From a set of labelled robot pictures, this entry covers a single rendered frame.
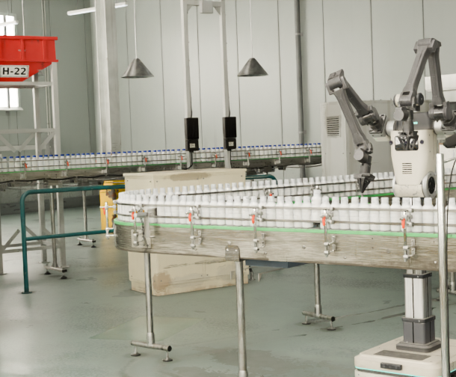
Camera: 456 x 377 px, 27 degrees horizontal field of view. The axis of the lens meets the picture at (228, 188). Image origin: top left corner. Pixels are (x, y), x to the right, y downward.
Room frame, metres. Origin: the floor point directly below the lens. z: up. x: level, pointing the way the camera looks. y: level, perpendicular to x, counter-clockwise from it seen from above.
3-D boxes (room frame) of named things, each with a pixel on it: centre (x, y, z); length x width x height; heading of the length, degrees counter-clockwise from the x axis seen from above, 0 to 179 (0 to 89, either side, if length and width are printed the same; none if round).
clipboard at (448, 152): (8.65, -2.03, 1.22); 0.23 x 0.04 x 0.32; 33
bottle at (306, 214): (4.95, -0.41, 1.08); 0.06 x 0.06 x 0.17
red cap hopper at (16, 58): (11.47, 2.56, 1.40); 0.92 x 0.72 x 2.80; 123
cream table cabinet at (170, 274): (9.53, 0.43, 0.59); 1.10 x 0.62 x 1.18; 123
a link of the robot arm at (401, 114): (4.71, -0.90, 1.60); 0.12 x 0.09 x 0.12; 142
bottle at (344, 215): (4.81, -0.60, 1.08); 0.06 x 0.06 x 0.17
